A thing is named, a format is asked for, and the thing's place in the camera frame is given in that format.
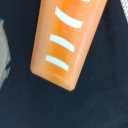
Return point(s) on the teal padded gripper finger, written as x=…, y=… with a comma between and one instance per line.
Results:
x=5, y=57

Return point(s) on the orange bread loaf toy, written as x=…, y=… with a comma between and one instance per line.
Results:
x=64, y=33

